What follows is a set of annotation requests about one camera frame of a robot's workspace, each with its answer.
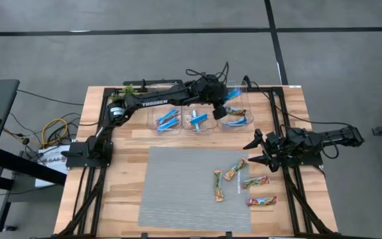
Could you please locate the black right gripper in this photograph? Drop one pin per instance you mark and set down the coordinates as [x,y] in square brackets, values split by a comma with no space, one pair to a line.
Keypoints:
[279,149]

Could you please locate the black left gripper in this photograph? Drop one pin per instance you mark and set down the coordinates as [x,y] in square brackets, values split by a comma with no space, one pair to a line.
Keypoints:
[211,96]

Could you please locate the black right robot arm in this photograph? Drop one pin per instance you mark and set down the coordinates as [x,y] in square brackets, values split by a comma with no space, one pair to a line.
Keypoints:
[337,136]

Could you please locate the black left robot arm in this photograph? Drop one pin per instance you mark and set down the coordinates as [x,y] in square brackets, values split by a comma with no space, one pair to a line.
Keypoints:
[158,101]

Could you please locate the green orange granola bar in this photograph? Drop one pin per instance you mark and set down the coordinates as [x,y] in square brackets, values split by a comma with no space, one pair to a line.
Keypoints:
[218,186]
[255,182]
[262,200]
[235,168]

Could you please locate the clear plastic bin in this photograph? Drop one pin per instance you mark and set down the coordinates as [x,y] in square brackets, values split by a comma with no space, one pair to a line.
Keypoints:
[249,116]
[152,129]
[211,126]

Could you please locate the thin white strip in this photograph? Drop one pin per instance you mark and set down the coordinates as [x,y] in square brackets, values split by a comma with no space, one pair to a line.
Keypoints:
[239,187]

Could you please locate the small white sticker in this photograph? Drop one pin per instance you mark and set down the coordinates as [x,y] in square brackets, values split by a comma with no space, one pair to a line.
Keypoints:
[294,86]

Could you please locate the grey woven placemat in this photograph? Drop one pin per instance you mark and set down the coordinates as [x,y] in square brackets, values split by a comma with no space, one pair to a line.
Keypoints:
[177,189]

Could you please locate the white printed box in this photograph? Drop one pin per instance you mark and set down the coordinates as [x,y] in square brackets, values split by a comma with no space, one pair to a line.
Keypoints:
[50,156]

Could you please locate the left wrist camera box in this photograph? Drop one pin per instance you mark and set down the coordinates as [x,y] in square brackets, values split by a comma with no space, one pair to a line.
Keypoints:
[216,81]

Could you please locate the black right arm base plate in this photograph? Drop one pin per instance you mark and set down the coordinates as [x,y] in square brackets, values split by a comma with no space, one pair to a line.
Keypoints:
[313,162]

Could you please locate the black aluminium rig frame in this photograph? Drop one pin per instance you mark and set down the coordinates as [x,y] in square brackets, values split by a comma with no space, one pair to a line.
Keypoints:
[108,90]

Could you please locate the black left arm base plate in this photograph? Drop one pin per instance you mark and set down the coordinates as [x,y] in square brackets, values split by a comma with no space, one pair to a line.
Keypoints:
[78,159]

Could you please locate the black desk leg frame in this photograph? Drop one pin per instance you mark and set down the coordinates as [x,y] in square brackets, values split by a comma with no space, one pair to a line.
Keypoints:
[28,167]

